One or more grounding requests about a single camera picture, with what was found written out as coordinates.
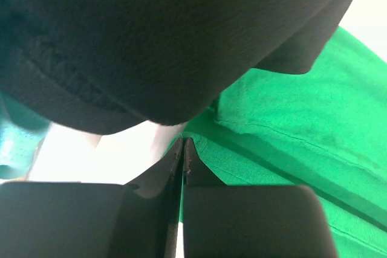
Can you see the light blue t shirt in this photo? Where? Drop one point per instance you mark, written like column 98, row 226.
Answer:
column 21, row 132

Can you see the black t shirt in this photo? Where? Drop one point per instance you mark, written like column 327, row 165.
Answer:
column 103, row 66

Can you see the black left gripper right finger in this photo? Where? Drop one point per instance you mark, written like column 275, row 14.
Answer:
column 221, row 220

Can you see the green t shirt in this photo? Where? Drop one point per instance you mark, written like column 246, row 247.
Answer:
column 325, row 129

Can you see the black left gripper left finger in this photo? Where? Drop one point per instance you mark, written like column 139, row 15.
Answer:
column 72, row 219

